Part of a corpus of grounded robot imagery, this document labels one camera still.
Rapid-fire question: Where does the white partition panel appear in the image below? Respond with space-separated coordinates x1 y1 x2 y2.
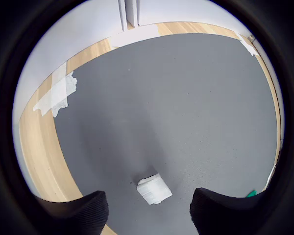
136 0 260 47

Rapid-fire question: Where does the small white plastic terminal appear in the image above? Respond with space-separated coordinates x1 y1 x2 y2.
136 173 173 206

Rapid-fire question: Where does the dark grey mat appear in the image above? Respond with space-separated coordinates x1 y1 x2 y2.
54 33 278 235

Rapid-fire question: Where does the white tape on mat edge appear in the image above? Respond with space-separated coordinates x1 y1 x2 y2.
110 24 159 49

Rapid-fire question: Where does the white tape on mat corner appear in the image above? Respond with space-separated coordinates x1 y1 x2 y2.
33 64 78 118
236 33 258 57

